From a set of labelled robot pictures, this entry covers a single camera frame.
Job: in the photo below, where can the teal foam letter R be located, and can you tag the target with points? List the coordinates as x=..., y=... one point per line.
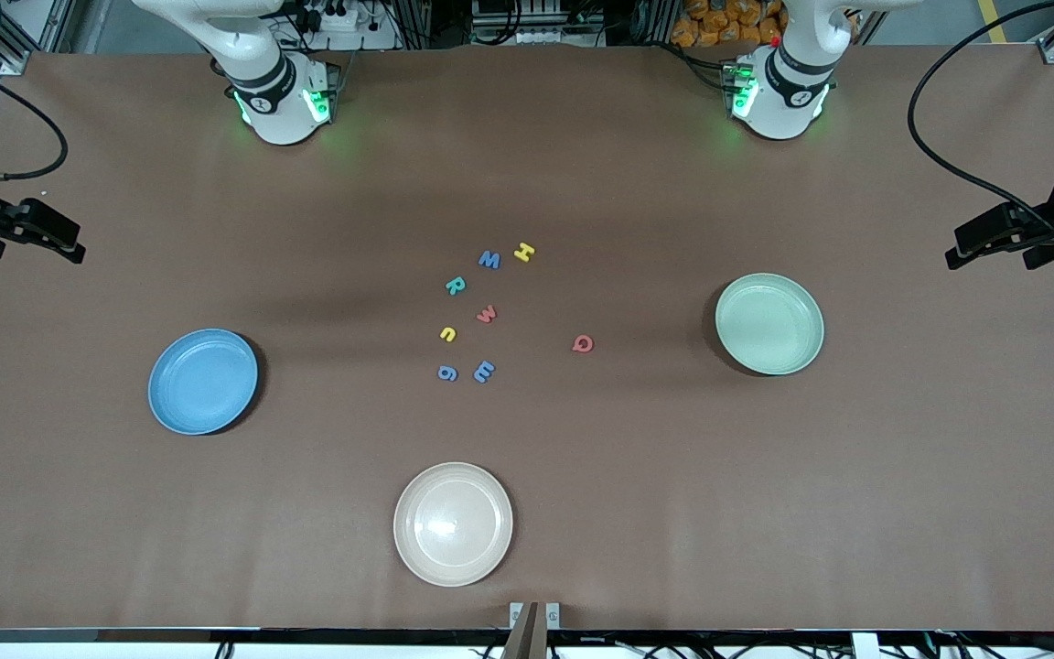
x=450, y=286

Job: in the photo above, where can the yellow foam letter u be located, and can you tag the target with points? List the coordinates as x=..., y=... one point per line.
x=442, y=335

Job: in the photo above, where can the blue foam letter g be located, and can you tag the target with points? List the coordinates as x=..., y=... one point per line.
x=443, y=373

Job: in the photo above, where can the red foam letter Q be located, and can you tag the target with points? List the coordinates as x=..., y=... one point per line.
x=576, y=344

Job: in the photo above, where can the blue foam letter M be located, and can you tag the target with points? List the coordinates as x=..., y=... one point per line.
x=489, y=261

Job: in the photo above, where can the red foam letter w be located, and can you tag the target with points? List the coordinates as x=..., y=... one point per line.
x=487, y=317

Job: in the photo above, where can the yellow foam letter H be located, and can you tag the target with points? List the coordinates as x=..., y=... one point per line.
x=524, y=253

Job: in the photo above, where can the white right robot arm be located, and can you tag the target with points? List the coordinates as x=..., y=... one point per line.
x=271, y=101

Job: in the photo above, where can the blue plate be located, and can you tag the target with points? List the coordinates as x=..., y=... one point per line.
x=202, y=384

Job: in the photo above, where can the pale green plate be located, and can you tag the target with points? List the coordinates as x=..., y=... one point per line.
x=769, y=329

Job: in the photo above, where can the bag of orange items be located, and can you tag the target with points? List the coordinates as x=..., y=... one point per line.
x=719, y=23

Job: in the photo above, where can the brown table cover sheet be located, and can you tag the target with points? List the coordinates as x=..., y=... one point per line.
x=765, y=513

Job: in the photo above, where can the white power strip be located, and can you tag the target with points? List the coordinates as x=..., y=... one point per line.
x=339, y=18

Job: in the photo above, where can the blue foam letter E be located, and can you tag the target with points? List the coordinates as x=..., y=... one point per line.
x=479, y=372

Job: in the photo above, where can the beige plate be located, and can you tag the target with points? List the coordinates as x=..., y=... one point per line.
x=454, y=523

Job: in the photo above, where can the aluminium frame post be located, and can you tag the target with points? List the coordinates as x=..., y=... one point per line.
x=413, y=23
x=655, y=23

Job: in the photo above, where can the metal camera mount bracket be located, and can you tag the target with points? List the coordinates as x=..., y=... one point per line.
x=522, y=636

